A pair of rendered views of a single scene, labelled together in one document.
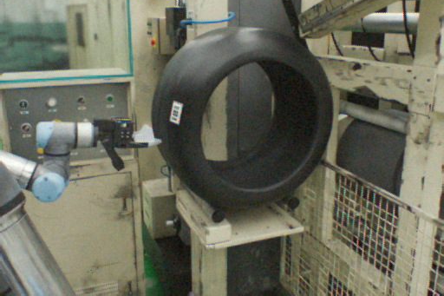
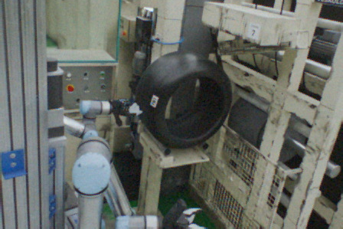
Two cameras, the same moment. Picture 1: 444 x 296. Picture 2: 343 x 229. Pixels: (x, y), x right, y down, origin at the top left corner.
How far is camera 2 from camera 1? 0.67 m
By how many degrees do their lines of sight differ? 10
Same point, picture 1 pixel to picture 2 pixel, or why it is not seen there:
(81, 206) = not seen: hidden behind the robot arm
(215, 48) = (177, 69)
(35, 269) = (115, 185)
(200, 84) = (168, 88)
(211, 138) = not seen: hidden behind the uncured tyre
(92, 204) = not seen: hidden behind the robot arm
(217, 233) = (165, 160)
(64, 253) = (67, 160)
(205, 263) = (150, 171)
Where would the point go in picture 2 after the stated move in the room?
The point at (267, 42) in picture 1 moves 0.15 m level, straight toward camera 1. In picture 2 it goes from (204, 68) to (205, 75)
